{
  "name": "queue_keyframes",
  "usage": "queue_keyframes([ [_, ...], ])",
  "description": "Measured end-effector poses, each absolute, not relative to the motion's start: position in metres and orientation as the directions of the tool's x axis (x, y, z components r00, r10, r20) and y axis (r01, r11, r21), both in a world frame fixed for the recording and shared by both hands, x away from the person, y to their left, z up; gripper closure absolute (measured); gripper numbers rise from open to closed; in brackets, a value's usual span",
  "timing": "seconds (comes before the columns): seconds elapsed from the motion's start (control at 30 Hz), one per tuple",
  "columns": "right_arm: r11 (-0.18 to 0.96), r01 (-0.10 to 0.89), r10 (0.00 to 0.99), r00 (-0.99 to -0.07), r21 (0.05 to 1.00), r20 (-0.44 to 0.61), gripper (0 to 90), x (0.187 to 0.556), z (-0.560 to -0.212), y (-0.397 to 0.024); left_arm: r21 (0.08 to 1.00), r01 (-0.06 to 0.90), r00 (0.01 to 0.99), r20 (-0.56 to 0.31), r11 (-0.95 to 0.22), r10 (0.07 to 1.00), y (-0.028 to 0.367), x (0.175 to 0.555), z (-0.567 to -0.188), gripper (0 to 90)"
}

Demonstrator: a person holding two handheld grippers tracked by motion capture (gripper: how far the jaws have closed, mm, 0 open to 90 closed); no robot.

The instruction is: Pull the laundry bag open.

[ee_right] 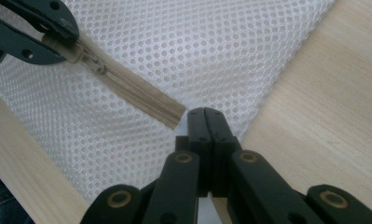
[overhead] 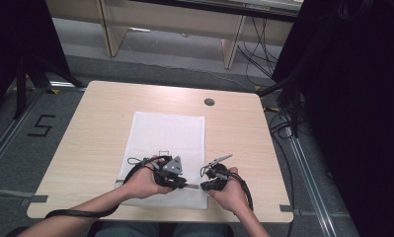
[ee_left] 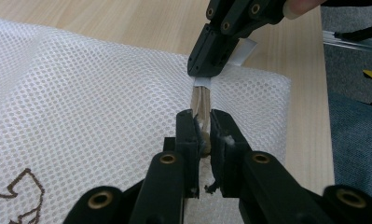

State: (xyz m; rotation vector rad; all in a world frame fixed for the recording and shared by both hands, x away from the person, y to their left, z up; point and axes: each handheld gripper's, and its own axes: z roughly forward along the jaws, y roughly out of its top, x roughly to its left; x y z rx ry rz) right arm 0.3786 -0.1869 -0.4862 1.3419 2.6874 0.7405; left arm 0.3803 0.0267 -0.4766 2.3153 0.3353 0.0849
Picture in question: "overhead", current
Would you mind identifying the left hand-held gripper black cable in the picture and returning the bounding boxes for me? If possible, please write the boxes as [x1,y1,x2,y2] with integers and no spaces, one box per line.
[43,155,168,220]

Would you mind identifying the light wooden desk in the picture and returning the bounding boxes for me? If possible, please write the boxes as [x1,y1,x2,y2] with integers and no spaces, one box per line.
[45,0,305,70]

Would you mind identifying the black floor cables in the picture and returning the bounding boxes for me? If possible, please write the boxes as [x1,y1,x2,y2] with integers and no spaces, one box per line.
[264,104,299,233]

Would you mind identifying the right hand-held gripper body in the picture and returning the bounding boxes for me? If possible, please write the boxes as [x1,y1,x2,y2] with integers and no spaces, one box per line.
[199,153,235,193]

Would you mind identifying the white towel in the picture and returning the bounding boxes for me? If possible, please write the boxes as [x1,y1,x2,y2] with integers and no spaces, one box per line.
[115,111,209,211]

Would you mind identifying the hand-held gripper black cable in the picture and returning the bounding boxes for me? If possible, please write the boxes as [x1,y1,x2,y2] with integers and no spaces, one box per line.
[43,155,168,220]
[217,169,255,212]

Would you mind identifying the black metal stand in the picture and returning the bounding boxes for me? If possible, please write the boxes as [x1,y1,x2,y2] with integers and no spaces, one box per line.
[13,53,85,120]
[257,73,306,138]

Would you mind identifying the black curtain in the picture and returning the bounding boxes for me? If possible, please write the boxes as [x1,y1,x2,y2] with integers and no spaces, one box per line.
[272,0,394,237]
[0,0,72,115]

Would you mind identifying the person's left hand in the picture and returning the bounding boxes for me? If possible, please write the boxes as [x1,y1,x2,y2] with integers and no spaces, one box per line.
[119,155,175,200]

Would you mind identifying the bundle of black hanging cables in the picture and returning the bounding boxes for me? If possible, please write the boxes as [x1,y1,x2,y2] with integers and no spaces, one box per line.
[236,16,282,87]

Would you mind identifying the person's right hand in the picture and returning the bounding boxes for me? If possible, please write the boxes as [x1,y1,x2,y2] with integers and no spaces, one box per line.
[206,166,252,214]

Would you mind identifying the person's legs in jeans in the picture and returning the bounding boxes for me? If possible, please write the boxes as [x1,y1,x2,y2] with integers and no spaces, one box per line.
[94,221,235,237]

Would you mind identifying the right hand-held gripper black cable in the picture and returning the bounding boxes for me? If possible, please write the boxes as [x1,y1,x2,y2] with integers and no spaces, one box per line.
[217,169,255,212]

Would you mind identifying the aluminium floor rail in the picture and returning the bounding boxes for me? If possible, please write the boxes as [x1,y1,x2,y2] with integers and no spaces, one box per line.
[0,88,45,181]
[285,132,339,237]

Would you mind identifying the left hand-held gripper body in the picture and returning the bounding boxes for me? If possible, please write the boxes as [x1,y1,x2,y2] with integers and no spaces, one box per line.
[152,155,185,191]

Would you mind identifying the thin white floor cable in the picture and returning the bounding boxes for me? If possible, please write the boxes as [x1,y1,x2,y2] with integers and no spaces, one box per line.
[120,31,260,93]

